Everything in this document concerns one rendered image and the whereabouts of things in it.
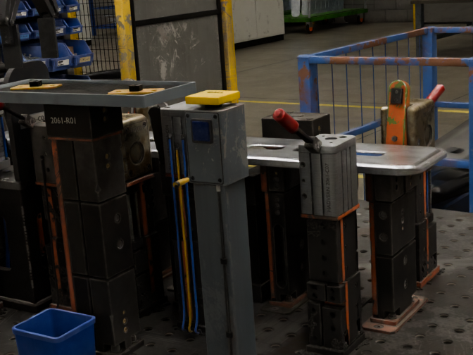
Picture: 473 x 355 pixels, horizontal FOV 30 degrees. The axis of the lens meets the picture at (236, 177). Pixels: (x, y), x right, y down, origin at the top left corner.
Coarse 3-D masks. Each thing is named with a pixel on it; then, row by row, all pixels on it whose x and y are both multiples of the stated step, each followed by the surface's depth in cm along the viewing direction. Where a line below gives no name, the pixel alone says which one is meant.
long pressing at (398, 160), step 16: (256, 144) 171; (272, 144) 170; (288, 144) 169; (368, 144) 164; (384, 144) 163; (256, 160) 159; (272, 160) 157; (288, 160) 155; (368, 160) 152; (384, 160) 151; (400, 160) 150; (416, 160) 149; (432, 160) 150
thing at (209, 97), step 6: (210, 90) 134; (216, 90) 134; (222, 90) 133; (186, 96) 130; (192, 96) 129; (198, 96) 129; (204, 96) 128; (210, 96) 128; (216, 96) 127; (222, 96) 128; (228, 96) 129; (234, 96) 131; (186, 102) 130; (192, 102) 130; (198, 102) 129; (204, 102) 128; (210, 102) 128; (216, 102) 127; (222, 102) 128
